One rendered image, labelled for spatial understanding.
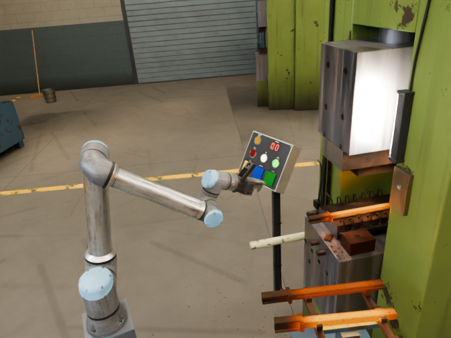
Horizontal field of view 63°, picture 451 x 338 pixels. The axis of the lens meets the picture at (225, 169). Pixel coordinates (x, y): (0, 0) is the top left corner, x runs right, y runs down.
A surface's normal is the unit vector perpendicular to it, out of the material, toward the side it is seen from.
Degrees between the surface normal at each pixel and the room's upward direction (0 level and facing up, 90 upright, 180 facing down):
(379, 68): 90
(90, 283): 5
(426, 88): 90
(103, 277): 5
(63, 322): 0
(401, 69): 90
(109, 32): 90
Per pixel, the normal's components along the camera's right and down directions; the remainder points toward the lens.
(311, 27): -0.05, 0.44
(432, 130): -0.98, 0.15
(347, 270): 0.20, 0.42
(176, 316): -0.07, -0.90
